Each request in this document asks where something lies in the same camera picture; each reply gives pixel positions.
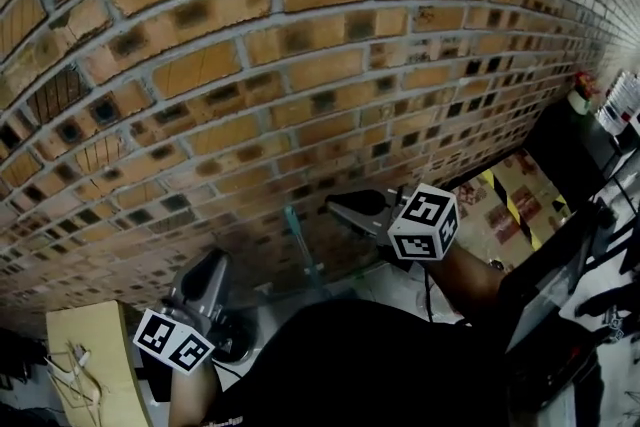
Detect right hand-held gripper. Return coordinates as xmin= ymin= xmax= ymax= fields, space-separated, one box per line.
xmin=324 ymin=182 xmax=461 ymax=272

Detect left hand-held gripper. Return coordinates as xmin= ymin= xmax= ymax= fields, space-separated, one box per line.
xmin=132 ymin=247 xmax=236 ymax=374

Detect teal handled mop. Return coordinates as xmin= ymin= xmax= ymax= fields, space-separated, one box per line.
xmin=283 ymin=204 xmax=326 ymax=290

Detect person's left forearm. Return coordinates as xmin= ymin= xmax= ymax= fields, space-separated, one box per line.
xmin=167 ymin=357 xmax=224 ymax=427

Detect person's right forearm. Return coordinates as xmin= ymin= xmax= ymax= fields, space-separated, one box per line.
xmin=423 ymin=246 xmax=507 ymax=322

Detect dark round floor basin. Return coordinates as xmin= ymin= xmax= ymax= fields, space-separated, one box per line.
xmin=213 ymin=308 xmax=259 ymax=364

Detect curved wooden board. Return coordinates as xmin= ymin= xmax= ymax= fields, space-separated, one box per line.
xmin=45 ymin=299 xmax=152 ymax=427

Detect person's black shirt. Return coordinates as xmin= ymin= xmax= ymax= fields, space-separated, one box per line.
xmin=202 ymin=298 xmax=509 ymax=427

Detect black table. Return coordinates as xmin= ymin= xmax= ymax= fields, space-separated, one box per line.
xmin=523 ymin=98 xmax=640 ymax=196

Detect red flower pot plant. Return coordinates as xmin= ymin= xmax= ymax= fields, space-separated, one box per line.
xmin=566 ymin=70 xmax=602 ymax=117

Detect black cable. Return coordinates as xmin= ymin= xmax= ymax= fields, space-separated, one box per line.
xmin=422 ymin=264 xmax=472 ymax=327

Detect white wire hanger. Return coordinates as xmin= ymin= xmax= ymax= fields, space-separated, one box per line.
xmin=43 ymin=339 xmax=109 ymax=422

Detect black metal frame stand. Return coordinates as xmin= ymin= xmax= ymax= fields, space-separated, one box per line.
xmin=504 ymin=184 xmax=640 ymax=414

